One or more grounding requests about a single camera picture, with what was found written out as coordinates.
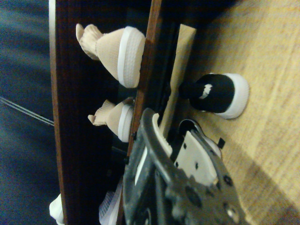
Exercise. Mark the white shoe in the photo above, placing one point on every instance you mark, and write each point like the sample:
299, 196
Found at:
55, 208

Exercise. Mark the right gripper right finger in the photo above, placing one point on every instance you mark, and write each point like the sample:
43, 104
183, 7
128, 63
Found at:
201, 164

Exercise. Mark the tan shoe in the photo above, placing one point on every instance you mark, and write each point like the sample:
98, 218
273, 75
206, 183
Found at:
110, 51
114, 119

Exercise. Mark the brown shoe rack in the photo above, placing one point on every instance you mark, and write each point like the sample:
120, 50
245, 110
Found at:
70, 140

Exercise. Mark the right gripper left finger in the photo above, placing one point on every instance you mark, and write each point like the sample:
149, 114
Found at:
145, 199

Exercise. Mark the lilac shoe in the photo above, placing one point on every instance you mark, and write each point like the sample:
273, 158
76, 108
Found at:
107, 206

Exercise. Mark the black curtain stand pole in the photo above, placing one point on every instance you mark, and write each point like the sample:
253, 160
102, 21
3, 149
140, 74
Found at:
35, 115

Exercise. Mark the black shoe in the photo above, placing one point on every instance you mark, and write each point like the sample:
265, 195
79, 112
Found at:
218, 93
213, 147

